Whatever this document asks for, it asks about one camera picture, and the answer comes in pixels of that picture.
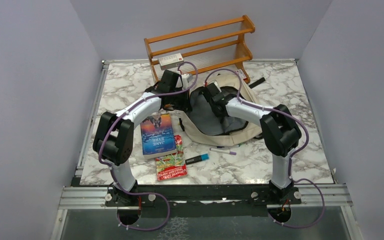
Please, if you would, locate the white purple-capped pen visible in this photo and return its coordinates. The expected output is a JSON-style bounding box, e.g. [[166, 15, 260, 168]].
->
[[209, 148, 237, 156]]

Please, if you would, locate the red Treehouse book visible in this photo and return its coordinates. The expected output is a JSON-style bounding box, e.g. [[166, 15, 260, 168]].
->
[[155, 135, 188, 181]]

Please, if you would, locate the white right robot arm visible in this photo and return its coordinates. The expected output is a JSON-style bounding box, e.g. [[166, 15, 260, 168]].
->
[[202, 81, 302, 204]]

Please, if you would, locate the beige canvas backpack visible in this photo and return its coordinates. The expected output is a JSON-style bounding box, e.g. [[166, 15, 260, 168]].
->
[[179, 73, 262, 146]]

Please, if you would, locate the white red box on shelf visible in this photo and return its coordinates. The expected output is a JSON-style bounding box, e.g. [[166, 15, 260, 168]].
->
[[157, 53, 184, 71]]

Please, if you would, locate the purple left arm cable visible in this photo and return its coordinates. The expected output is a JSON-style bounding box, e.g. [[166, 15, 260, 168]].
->
[[97, 61, 200, 233]]

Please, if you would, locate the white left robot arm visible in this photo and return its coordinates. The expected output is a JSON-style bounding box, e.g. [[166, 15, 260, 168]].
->
[[92, 70, 197, 206]]

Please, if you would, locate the small red white box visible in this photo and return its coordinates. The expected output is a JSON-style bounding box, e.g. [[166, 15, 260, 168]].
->
[[236, 69, 248, 81]]

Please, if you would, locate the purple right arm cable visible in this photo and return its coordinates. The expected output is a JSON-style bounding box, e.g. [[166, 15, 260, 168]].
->
[[203, 67, 326, 230]]

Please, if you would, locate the wooden two-tier shelf rack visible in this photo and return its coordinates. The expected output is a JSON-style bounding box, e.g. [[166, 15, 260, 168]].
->
[[144, 15, 256, 83]]

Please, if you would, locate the black blue highlighter marker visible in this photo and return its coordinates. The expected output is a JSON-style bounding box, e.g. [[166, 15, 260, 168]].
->
[[185, 153, 209, 165]]

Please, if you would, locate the blue Jane Eyre book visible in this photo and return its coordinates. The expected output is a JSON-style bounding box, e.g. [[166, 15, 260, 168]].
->
[[140, 113, 176, 159]]

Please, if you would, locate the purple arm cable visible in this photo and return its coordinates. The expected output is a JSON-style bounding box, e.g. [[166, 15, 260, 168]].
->
[[97, 61, 200, 233], [203, 67, 326, 230]]

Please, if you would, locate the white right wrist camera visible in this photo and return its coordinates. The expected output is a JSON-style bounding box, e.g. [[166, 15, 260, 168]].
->
[[206, 80, 220, 88]]

